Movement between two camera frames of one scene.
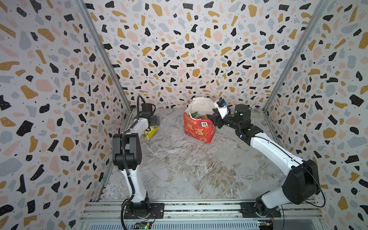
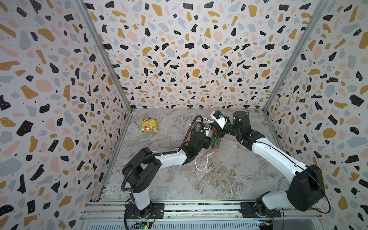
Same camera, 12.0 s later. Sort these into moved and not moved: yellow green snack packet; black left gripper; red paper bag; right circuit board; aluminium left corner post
Moved: yellow green snack packet; black left gripper; red paper bag
Not moved: aluminium left corner post; right circuit board
